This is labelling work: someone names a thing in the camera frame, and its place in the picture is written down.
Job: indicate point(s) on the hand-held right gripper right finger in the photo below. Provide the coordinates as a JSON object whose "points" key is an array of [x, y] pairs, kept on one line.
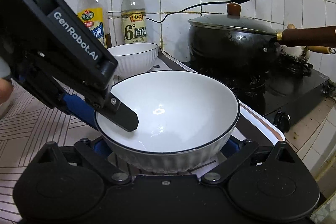
{"points": [[234, 146]]}

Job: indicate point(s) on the striped patchwork tablecloth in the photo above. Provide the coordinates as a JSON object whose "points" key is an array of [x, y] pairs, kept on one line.
{"points": [[39, 129]]}

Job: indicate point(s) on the steel kettle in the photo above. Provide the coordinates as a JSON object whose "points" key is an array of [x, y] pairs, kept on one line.
{"points": [[294, 53]]}

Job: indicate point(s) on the glass pot lid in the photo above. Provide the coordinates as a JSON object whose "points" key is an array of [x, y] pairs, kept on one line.
{"points": [[231, 22]]}

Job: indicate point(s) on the black gas stove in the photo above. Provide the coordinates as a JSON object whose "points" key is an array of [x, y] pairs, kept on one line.
{"points": [[288, 87]]}

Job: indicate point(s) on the person's left hand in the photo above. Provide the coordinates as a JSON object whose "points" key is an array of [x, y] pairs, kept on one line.
{"points": [[4, 90]]}

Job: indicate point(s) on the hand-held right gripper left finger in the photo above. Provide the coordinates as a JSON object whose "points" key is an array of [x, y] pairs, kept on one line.
{"points": [[100, 147]]}

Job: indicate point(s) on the clear vinegar bottle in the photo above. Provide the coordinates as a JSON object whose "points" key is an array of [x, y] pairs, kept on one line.
{"points": [[134, 27]]}

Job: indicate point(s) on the black cooking pot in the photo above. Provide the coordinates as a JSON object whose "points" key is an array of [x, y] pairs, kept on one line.
{"points": [[228, 48]]}

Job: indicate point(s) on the white ribbed bowl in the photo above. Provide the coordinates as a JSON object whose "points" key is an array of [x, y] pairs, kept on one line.
{"points": [[136, 61], [178, 108]]}

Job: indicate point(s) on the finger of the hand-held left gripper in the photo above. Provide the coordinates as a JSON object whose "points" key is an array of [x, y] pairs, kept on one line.
{"points": [[123, 116], [76, 106]]}

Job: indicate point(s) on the yellow label cooking wine bottle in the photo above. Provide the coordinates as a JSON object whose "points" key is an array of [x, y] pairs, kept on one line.
{"points": [[93, 19]]}

